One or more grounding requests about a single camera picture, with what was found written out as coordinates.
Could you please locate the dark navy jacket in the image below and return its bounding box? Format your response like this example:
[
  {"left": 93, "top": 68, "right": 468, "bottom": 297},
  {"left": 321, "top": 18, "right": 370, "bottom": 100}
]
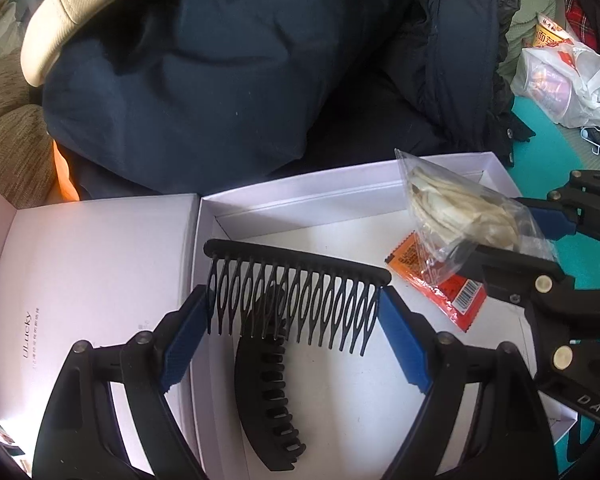
[{"left": 42, "top": 0, "right": 531, "bottom": 198}]

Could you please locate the open white cardboard box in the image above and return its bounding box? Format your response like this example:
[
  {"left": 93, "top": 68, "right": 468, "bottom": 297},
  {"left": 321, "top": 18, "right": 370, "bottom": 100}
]
[{"left": 0, "top": 162, "right": 572, "bottom": 479}]

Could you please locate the black banana hair clip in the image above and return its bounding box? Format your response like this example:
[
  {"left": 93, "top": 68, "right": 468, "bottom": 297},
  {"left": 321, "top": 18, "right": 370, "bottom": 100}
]
[{"left": 232, "top": 284, "right": 308, "bottom": 472}]

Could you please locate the white wire hanger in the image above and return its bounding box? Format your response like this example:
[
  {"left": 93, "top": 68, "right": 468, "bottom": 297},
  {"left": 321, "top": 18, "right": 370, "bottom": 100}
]
[{"left": 580, "top": 128, "right": 600, "bottom": 156}]

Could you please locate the orange red snack sachet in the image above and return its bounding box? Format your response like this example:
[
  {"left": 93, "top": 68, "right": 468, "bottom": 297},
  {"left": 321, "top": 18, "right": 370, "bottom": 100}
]
[{"left": 385, "top": 232, "right": 486, "bottom": 332}]

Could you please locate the clear bag of white pads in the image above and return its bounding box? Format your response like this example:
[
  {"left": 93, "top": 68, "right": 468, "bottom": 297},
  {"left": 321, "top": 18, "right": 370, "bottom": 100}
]
[{"left": 396, "top": 150, "right": 557, "bottom": 278}]

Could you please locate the black hair comb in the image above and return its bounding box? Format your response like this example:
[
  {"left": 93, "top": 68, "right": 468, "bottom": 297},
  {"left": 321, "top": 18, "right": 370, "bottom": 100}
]
[{"left": 204, "top": 238, "right": 391, "bottom": 354}]

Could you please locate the teal bubble mailer mat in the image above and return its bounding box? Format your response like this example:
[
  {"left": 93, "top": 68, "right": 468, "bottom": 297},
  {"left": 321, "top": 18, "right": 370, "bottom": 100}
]
[{"left": 504, "top": 96, "right": 600, "bottom": 476}]

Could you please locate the brown striped pillow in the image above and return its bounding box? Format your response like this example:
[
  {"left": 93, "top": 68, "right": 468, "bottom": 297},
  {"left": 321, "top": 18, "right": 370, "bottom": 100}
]
[{"left": 0, "top": 50, "right": 56, "bottom": 209}]

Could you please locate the white plastic shopping bag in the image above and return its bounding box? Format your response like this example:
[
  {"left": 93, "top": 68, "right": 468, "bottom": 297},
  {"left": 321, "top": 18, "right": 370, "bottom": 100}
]
[{"left": 512, "top": 41, "right": 600, "bottom": 129}]

